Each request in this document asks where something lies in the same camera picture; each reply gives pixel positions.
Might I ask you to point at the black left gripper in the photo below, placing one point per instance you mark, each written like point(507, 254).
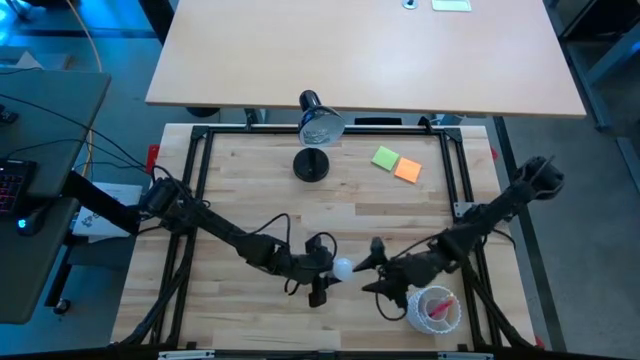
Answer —
point(302, 267)

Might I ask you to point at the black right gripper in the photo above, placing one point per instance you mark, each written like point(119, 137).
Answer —
point(417, 267)

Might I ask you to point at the white lightbulb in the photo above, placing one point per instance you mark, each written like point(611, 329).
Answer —
point(344, 269)

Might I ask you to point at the black gooseneck desk lamp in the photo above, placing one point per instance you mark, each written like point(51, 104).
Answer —
point(311, 165)

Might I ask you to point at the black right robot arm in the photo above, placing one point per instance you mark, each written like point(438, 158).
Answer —
point(500, 205)

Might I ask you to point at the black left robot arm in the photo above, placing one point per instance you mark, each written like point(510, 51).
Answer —
point(220, 227)

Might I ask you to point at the white textured cup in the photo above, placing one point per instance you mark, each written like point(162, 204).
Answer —
point(417, 320)

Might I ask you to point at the pink marker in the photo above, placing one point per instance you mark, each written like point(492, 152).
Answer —
point(440, 308)

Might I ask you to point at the silver mounting plate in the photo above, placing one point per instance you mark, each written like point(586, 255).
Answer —
point(463, 210)

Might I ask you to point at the orange sticky note pad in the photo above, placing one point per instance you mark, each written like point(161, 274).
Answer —
point(407, 170)

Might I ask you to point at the green sticky note pad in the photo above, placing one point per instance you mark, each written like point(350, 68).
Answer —
point(385, 158)

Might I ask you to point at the red clamp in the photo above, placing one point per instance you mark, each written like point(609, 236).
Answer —
point(152, 157)

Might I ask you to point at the white printed paper sheet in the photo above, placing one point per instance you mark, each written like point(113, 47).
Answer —
point(112, 195)

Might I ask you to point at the large light wooden desk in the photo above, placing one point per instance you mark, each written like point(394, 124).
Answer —
point(365, 55)

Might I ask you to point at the black support bar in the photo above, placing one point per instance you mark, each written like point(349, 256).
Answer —
point(100, 200)

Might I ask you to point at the grey desk grommet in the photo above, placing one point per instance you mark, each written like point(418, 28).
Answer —
point(410, 4)

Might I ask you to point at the white pad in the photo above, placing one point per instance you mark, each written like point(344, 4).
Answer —
point(451, 5)

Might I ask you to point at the black computer mouse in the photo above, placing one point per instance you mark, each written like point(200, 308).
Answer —
point(31, 222)

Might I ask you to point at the dark grey desk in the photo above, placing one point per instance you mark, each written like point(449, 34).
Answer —
point(45, 150)

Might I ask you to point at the black backlit keyboard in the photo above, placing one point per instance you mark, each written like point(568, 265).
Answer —
point(12, 187)

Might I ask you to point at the black frame clamp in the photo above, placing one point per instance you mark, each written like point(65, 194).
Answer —
point(426, 124)

